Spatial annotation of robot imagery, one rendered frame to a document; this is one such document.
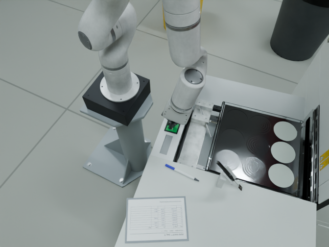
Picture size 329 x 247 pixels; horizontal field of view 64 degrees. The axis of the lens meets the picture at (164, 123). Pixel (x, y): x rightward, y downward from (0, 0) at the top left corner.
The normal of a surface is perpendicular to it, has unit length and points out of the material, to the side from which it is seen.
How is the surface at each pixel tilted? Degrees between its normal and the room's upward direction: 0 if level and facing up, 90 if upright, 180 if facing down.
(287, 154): 0
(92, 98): 3
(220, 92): 0
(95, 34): 74
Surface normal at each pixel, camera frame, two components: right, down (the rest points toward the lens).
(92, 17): -0.58, 0.36
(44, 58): 0.00, -0.53
